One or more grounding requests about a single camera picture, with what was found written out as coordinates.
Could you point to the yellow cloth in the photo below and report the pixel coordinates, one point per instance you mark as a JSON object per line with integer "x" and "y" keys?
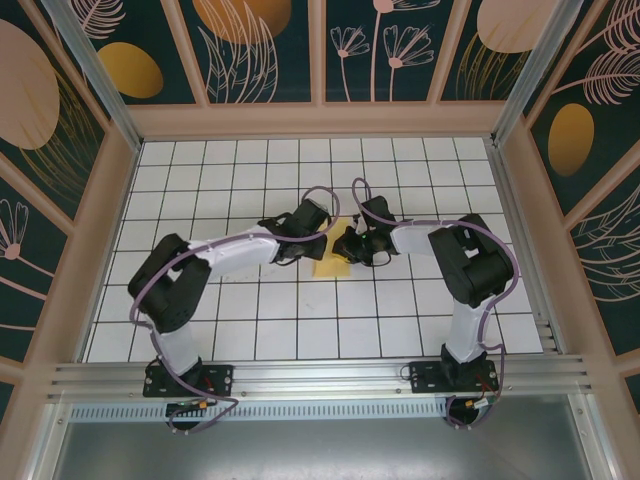
{"x": 332, "y": 266}

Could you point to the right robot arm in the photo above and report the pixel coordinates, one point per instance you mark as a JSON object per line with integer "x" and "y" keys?
{"x": 475, "y": 270}

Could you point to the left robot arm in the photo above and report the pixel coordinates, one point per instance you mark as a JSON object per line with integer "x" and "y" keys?
{"x": 165, "y": 295}

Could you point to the grey metal sheet panel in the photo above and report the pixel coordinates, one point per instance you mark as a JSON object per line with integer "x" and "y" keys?
{"x": 320, "y": 450}

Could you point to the small connector board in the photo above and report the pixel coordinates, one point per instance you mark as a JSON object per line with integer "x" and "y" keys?
{"x": 192, "y": 405}
{"x": 480, "y": 402}

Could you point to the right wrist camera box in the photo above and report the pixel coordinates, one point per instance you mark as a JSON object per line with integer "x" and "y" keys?
{"x": 357, "y": 223}

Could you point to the long aluminium mounting rail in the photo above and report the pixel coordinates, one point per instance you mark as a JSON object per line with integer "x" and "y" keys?
{"x": 320, "y": 380}

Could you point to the aluminium side rail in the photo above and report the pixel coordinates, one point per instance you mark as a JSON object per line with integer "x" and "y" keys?
{"x": 507, "y": 190}

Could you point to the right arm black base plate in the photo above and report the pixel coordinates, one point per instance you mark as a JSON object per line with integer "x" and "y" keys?
{"x": 425, "y": 380}

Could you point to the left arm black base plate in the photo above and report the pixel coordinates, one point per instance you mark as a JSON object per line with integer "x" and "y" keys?
{"x": 220, "y": 380}

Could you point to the aluminium corner post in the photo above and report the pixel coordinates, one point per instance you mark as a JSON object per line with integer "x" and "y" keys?
{"x": 530, "y": 75}
{"x": 97, "y": 75}

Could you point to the aluminium frame bar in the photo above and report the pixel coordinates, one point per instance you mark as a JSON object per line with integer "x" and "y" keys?
{"x": 595, "y": 440}
{"x": 47, "y": 450}

